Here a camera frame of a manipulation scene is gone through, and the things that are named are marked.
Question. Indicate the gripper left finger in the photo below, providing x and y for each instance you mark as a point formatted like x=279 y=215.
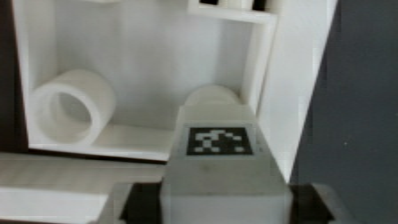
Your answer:
x=132 y=206

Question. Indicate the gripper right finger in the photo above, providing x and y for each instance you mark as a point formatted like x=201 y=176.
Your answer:
x=318 y=207

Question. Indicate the white chair seat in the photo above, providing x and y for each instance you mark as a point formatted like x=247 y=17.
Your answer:
x=126 y=57

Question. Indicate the white front fence wall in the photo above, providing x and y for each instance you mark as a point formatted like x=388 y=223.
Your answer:
x=55 y=188

